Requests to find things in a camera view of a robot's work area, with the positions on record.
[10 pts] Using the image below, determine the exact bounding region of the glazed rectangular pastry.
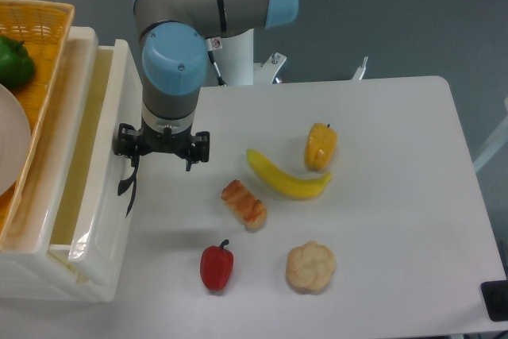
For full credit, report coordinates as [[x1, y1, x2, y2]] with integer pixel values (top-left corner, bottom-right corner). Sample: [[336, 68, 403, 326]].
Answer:
[[221, 179, 267, 230]]

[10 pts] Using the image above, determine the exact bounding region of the round flower-shaped bread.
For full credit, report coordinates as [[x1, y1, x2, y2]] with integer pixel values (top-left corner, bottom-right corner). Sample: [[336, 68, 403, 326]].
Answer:
[[285, 241, 337, 294]]

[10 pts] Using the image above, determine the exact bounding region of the pale round plate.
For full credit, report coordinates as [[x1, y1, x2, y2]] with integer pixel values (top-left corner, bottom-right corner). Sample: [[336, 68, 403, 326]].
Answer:
[[0, 86, 31, 195]]

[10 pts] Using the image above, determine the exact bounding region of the red bell pepper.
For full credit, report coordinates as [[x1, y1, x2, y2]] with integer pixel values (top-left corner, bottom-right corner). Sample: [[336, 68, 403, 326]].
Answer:
[[200, 239, 234, 291]]

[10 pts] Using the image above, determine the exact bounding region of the white drawer cabinet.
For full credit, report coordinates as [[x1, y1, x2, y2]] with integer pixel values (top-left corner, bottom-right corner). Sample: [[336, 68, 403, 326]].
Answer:
[[1, 27, 120, 302]]

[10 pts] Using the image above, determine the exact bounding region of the black device at edge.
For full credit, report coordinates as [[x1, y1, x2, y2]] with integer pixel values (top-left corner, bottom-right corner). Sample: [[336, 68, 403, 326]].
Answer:
[[480, 280, 508, 322]]

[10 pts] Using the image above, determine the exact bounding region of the yellow bell pepper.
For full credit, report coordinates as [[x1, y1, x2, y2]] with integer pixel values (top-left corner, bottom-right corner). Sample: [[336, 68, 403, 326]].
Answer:
[[304, 122, 337, 171]]

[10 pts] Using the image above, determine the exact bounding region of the white frame at right edge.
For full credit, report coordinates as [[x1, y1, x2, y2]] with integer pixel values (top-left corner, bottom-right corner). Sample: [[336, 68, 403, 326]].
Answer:
[[472, 98, 507, 175]]

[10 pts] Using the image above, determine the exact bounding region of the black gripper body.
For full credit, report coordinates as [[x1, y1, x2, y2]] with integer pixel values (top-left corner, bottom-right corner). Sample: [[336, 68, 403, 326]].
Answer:
[[113, 122, 210, 163]]

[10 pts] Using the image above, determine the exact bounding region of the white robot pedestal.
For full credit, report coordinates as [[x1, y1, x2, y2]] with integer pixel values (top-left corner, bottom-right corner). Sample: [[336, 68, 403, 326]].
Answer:
[[200, 29, 369, 88]]

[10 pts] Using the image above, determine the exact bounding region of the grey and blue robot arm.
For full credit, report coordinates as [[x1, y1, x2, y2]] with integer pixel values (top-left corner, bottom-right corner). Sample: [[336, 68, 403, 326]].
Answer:
[[114, 0, 299, 168]]

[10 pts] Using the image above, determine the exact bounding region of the black lower drawer handle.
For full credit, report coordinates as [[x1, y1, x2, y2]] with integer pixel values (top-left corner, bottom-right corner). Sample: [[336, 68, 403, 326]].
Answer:
[[125, 179, 137, 218]]

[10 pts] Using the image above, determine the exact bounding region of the yellow banana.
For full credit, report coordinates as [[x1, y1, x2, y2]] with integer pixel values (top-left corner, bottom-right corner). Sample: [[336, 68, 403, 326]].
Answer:
[[246, 148, 332, 200]]

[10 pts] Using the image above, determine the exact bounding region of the yellow woven basket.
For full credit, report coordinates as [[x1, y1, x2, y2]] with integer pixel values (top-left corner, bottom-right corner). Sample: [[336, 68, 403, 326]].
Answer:
[[1, 0, 75, 237]]

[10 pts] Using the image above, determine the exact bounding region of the green bell pepper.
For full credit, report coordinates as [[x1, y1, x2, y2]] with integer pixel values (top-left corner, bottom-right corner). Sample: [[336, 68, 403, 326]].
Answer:
[[1, 35, 35, 91]]

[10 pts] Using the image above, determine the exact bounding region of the white drawer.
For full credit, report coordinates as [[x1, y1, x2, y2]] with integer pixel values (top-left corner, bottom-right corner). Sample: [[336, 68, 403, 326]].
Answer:
[[50, 40, 141, 287]]

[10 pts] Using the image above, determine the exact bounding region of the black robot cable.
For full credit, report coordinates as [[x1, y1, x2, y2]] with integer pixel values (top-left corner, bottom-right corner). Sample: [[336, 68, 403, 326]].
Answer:
[[204, 39, 228, 87]]

